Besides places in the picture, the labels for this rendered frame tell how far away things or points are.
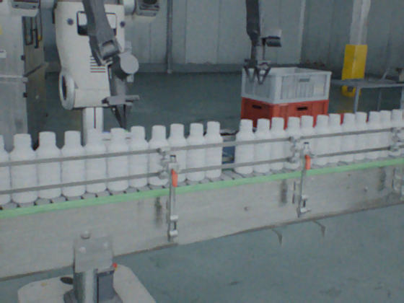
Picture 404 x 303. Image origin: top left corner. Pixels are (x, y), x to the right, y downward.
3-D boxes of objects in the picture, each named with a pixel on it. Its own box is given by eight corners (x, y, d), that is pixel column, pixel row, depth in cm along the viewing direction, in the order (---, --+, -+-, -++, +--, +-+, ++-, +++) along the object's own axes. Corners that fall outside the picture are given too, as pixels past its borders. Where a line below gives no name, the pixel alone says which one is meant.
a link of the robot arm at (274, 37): (252, 14, 195) (247, 31, 191) (282, 14, 191) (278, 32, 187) (257, 34, 205) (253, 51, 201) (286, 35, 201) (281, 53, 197)
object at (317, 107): (272, 133, 375) (274, 104, 370) (238, 123, 407) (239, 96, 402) (327, 126, 410) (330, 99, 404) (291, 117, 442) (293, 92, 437)
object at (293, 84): (274, 104, 369) (276, 74, 364) (239, 96, 401) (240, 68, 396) (330, 99, 404) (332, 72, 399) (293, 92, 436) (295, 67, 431)
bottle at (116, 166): (112, 183, 140) (112, 126, 136) (132, 186, 139) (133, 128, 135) (102, 190, 135) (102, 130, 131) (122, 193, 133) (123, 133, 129)
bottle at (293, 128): (279, 168, 163) (283, 118, 159) (281, 164, 168) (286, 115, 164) (298, 170, 161) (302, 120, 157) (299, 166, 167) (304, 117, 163)
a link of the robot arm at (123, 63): (112, 40, 156) (89, 50, 152) (127, 29, 147) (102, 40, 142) (130, 76, 158) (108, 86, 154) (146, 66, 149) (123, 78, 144)
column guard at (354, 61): (350, 96, 1098) (356, 45, 1071) (337, 94, 1131) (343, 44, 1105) (363, 95, 1116) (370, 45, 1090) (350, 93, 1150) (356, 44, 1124)
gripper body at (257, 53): (256, 63, 208) (257, 45, 206) (270, 65, 200) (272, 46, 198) (243, 63, 205) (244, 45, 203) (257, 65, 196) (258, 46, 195)
